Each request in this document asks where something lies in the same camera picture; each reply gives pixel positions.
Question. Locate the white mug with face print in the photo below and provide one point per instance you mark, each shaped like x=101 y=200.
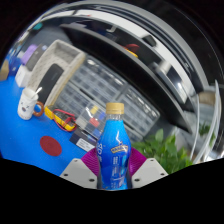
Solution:
x=26 y=106

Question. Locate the grey parts drawer cabinet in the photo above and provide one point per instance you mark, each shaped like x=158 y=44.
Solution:
x=135 y=135
x=71 y=96
x=141 y=108
x=100 y=78

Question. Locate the green potted plant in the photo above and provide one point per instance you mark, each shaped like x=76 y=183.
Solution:
x=163 y=151

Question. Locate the purple bag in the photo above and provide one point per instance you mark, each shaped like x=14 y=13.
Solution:
x=28 y=54

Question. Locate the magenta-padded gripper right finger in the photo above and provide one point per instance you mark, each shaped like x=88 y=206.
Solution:
x=148 y=171

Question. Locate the small white box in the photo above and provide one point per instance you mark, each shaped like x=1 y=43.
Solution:
x=22 y=76

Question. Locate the spoon in mug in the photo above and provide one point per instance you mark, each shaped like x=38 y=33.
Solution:
x=37 y=92

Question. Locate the dark grey carton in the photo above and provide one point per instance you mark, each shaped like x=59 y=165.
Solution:
x=38 y=56

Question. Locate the blue drink bottle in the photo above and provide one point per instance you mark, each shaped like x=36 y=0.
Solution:
x=113 y=156

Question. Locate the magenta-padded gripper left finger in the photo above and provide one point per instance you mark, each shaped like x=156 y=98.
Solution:
x=76 y=171

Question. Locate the beige dotted storage tray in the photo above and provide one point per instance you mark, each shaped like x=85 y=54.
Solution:
x=66 y=56

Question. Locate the white shelf unit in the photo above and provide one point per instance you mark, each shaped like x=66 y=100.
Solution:
x=213 y=120

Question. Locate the black box with white label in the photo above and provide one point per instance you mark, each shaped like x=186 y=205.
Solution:
x=81 y=141

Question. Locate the flat round red coaster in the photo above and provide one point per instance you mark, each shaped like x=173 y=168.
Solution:
x=50 y=146

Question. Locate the clear box of coloured parts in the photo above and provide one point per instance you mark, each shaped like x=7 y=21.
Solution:
x=91 y=118

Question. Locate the black overhead shelf unit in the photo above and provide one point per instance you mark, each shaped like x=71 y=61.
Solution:
x=133 y=73

